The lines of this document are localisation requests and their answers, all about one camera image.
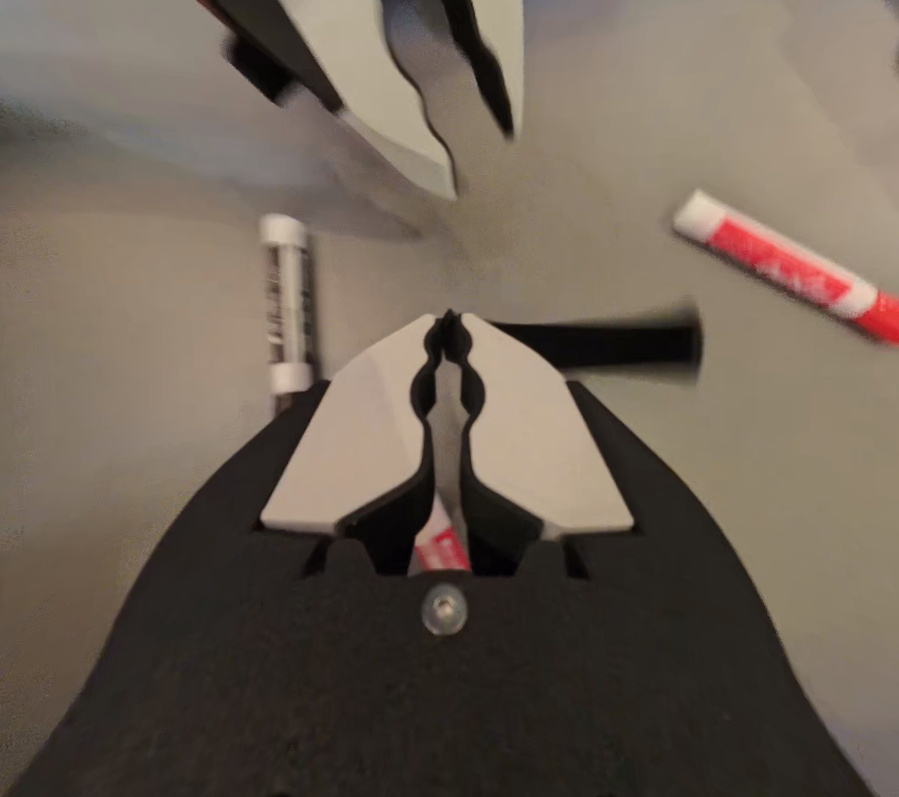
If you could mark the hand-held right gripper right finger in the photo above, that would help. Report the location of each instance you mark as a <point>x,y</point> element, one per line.
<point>541,446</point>

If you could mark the red dry erase marker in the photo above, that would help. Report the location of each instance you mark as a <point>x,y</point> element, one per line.
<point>772,263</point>
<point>442,544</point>

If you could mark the black dry erase marker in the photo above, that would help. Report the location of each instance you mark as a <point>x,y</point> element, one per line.
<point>288,291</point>

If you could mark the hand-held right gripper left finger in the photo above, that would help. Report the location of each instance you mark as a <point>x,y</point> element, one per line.
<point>351,446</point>

